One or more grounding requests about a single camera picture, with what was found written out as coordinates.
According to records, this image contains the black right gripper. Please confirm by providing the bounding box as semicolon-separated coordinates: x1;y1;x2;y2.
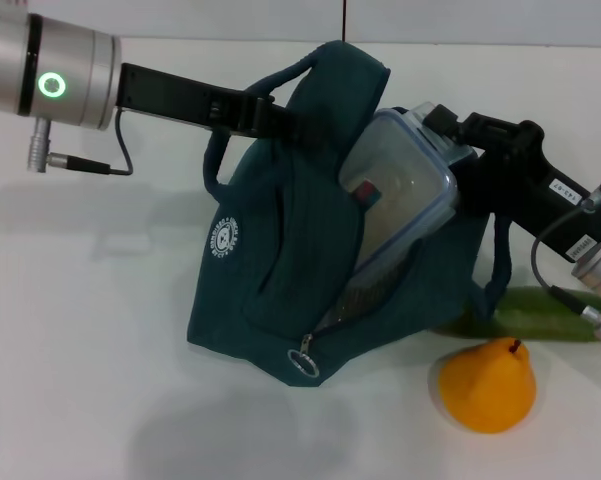
424;103;601;261

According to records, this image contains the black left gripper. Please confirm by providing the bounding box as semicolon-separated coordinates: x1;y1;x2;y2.
117;62;331;146

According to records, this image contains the clear food box blue rim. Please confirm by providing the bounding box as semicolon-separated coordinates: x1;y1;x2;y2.
338;102;479;296

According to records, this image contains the dark teal fabric lunch bag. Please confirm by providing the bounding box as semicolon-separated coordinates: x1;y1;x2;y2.
187;40;512;389

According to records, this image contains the green cucumber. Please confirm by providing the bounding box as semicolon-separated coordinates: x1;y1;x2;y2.
432;286;601;343

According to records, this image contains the orange pear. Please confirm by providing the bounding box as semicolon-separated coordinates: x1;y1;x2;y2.
438;337;538;434

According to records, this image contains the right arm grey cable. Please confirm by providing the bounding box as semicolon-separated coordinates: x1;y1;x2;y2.
531;179;601;321

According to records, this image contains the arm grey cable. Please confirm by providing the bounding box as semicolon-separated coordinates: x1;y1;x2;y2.
26;109;134;177
531;179;601;321

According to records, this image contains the left arm grey cable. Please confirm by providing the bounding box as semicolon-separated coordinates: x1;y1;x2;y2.
26;109;134;177

